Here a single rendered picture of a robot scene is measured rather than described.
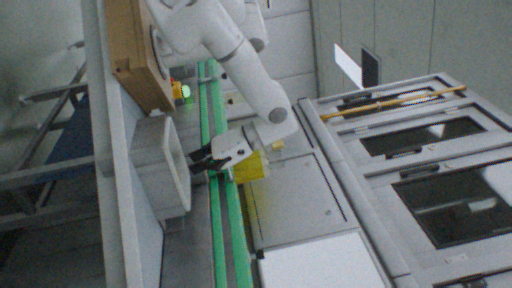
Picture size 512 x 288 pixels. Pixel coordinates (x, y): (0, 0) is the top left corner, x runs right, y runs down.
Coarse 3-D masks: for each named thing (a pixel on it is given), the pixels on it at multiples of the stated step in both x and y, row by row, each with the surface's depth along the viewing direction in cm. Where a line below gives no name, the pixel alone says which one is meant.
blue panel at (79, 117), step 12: (84, 108) 168; (72, 120) 160; (84, 120) 158; (72, 132) 150; (84, 132) 149; (60, 144) 144; (72, 144) 142; (84, 144) 141; (60, 156) 136; (72, 156) 135; (84, 156) 133; (84, 168) 127; (36, 180) 126; (48, 180) 124
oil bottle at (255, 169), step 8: (248, 160) 135; (256, 160) 134; (264, 160) 133; (240, 168) 132; (248, 168) 131; (256, 168) 131; (264, 168) 131; (240, 176) 132; (248, 176) 132; (256, 176) 133; (264, 176) 133
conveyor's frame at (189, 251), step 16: (192, 64) 186; (176, 80) 172; (192, 80) 169; (176, 112) 146; (192, 112) 143; (176, 128) 135; (192, 128) 133; (192, 144) 125; (192, 192) 119; (208, 192) 121; (192, 208) 113; (208, 208) 113; (192, 224) 107; (208, 224) 107; (176, 240) 103; (192, 240) 102; (208, 240) 102; (176, 256) 99; (192, 256) 98; (208, 256) 97; (176, 272) 94; (192, 272) 94; (208, 272) 93
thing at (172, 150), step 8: (168, 120) 102; (168, 128) 98; (168, 136) 96; (176, 136) 108; (168, 144) 109; (176, 144) 110; (168, 152) 92; (176, 152) 111; (168, 160) 93; (176, 160) 112; (184, 160) 113; (176, 168) 114; (184, 168) 114; (176, 176) 96; (184, 176) 115; (176, 184) 98; (184, 184) 113; (184, 192) 109; (184, 200) 100
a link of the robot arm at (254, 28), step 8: (248, 8) 109; (256, 8) 110; (248, 16) 107; (256, 16) 108; (248, 24) 105; (256, 24) 106; (264, 24) 109; (248, 32) 105; (256, 32) 105; (264, 32) 106; (248, 40) 105; (256, 40) 106; (264, 40) 107; (256, 48) 108; (264, 48) 109
